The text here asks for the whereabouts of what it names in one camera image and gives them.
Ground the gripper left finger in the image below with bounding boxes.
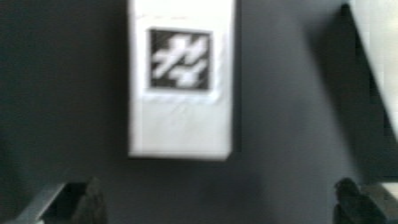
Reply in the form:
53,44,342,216
10,178,108,224

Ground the white square table top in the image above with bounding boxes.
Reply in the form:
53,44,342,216
348,0,398,135

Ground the white leg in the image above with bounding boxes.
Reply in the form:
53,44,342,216
127,0,236,161

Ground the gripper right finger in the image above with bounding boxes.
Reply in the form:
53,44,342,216
332,178,398,224

